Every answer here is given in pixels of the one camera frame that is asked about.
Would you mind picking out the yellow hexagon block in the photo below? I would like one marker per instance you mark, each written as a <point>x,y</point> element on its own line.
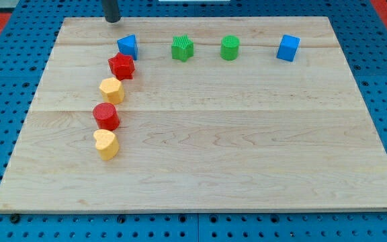
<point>112,90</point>

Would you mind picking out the red star block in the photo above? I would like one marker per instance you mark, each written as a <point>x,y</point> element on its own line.
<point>122,66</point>

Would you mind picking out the green cylinder block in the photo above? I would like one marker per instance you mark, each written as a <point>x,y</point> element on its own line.
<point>229,48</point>

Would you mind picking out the green star block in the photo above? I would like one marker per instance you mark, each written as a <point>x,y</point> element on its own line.
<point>182,48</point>

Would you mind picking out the red cylinder block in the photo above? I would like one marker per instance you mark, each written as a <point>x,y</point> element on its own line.
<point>106,116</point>

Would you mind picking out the blue cube block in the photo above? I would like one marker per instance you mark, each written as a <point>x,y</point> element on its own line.
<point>288,48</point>

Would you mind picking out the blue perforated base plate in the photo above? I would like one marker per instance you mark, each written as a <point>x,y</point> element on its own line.
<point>25,46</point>

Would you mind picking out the yellow heart block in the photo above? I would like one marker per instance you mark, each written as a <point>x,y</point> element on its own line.
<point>106,144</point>

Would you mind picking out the blue triangular prism block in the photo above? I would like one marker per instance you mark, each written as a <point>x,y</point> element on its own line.
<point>128,46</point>

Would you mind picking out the light wooden board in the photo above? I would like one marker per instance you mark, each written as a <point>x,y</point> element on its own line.
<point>256,134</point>

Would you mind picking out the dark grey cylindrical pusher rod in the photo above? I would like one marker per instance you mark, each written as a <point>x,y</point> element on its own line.
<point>111,10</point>

